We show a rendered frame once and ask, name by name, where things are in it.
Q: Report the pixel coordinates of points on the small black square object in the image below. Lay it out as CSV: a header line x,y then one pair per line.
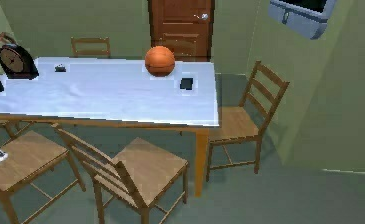
x,y
186,83

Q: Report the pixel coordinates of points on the small black lump object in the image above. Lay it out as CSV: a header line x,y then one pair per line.
x,y
60,68

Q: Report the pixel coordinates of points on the wooden table with white top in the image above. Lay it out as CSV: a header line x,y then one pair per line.
x,y
106,96

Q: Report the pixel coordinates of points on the wooden slat-back chair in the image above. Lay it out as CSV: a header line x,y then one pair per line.
x,y
90,46
146,166
23,160
238,123

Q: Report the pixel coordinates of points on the dark mantel clock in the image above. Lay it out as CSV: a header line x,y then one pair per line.
x,y
15,62

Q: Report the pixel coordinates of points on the orange basketball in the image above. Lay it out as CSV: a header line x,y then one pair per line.
x,y
159,61

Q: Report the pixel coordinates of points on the brown wooden room door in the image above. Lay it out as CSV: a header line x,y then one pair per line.
x,y
181,26

